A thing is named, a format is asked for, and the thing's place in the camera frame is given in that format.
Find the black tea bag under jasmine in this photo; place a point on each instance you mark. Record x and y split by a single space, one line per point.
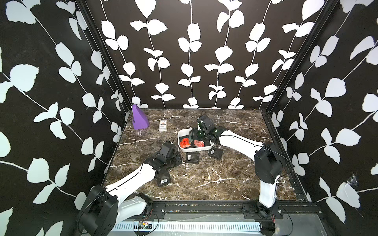
192 157

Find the white plastic storage box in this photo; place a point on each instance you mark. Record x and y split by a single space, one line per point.
196 146

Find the purple wedge block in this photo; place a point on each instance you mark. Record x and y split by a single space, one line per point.
139 120

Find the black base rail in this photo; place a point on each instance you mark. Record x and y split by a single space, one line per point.
249 209

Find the black tea bag with barcode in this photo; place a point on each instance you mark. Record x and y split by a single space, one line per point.
215 153

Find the white perforated strip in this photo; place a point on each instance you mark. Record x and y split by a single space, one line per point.
189 227

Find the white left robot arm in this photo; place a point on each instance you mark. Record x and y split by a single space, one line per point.
107 206

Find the black tea bag gold print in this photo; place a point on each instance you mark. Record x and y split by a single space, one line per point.
163 179

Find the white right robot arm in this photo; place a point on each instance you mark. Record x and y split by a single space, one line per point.
268 161

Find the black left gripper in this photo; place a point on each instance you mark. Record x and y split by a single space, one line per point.
178 159

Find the red label dark tea bag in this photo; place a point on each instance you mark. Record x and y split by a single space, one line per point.
185 143

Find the small white card box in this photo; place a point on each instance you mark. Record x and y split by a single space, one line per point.
162 126

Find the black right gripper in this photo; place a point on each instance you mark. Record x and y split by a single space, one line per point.
194 133

